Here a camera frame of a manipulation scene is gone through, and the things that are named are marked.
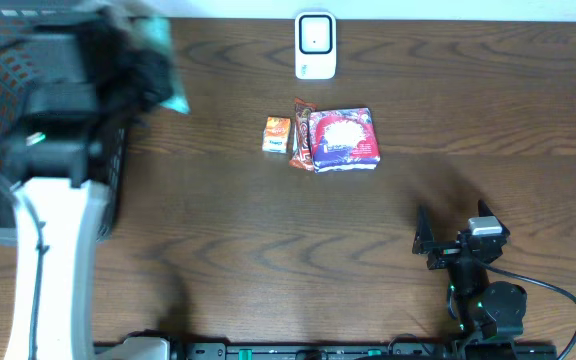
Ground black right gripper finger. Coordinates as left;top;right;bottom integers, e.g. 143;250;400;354
477;199;502;225
412;206;435;255

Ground teal snack packet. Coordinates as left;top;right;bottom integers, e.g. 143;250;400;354
132;16;191;115

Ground red purple rice packet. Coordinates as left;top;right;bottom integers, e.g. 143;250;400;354
309;108;381;173

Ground orange chocolate bar wrapper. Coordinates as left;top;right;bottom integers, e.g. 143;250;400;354
289;98;316;171

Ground small orange box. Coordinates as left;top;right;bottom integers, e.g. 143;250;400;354
262;117;292;154

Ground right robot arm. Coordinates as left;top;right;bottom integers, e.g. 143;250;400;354
412;200;527;359

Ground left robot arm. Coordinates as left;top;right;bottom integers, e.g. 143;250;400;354
2;15;173;359

